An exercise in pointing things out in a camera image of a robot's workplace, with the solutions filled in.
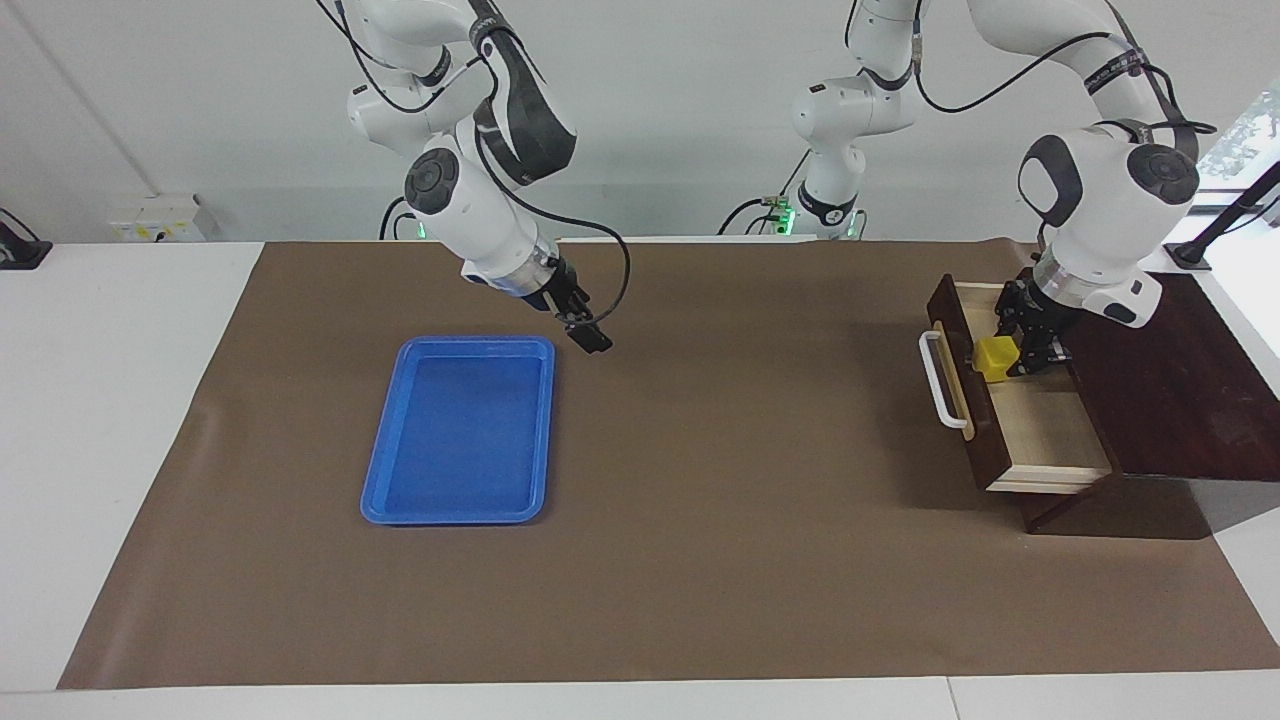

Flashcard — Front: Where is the black base cable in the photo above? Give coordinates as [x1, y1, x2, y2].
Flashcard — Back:
[718, 150, 813, 236]
[380, 193, 426, 241]

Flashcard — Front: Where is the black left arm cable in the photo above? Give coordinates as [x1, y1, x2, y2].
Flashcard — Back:
[915, 0, 1216, 136]

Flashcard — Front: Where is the black right base cable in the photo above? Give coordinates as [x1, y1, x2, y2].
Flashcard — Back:
[380, 193, 426, 241]

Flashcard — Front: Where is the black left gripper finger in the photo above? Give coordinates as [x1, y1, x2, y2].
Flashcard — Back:
[1008, 335, 1073, 379]
[993, 283, 1031, 343]

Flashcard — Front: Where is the dark wooden cabinet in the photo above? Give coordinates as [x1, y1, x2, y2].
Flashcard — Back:
[1020, 270, 1280, 534]

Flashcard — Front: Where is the black left base cable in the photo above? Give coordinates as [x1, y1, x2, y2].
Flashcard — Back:
[718, 150, 813, 236]

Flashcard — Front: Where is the black camera stand with pole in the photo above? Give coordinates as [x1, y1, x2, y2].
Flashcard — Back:
[1165, 160, 1280, 271]

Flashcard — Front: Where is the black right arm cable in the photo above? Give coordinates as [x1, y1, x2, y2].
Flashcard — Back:
[470, 20, 633, 326]

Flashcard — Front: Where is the wooden drawer with white handle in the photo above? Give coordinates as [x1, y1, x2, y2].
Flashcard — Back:
[918, 273, 1119, 496]

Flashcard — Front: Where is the brown table mat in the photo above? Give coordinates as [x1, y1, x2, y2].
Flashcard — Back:
[57, 238, 1280, 691]

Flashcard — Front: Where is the blue plastic tray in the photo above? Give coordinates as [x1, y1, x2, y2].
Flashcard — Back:
[360, 335, 556, 526]

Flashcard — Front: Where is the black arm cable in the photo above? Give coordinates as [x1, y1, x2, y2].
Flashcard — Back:
[470, 20, 633, 326]
[915, 0, 1216, 136]

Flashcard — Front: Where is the white wall socket box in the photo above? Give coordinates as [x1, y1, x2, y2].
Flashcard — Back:
[108, 195, 206, 243]

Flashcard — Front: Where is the yellow cube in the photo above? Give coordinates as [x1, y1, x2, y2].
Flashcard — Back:
[973, 336, 1021, 385]

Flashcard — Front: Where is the black stand base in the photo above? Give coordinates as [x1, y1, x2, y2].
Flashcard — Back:
[0, 208, 53, 271]

